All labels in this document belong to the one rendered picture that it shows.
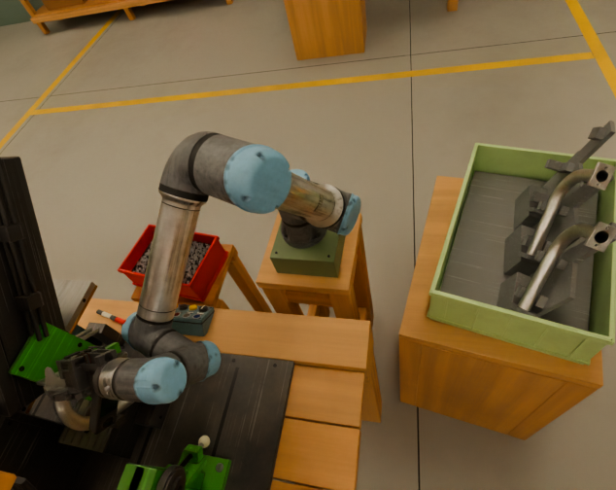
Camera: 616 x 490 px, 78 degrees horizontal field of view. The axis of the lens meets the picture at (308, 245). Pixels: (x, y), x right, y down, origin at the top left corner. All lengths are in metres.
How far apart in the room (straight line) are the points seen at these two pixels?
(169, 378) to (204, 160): 0.38
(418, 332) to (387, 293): 0.97
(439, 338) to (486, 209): 0.48
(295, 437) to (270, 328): 0.30
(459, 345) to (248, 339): 0.61
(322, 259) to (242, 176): 0.60
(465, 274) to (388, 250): 1.12
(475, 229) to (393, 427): 1.00
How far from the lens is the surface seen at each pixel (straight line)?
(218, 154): 0.69
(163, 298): 0.83
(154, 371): 0.72
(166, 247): 0.80
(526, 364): 1.24
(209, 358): 0.82
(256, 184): 0.65
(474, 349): 1.22
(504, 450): 1.98
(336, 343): 1.10
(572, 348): 1.20
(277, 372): 1.11
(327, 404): 1.08
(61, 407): 1.03
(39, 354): 1.03
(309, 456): 1.06
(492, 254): 1.32
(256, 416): 1.09
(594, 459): 2.08
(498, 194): 1.47
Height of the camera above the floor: 1.91
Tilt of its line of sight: 52 degrees down
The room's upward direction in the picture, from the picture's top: 19 degrees counter-clockwise
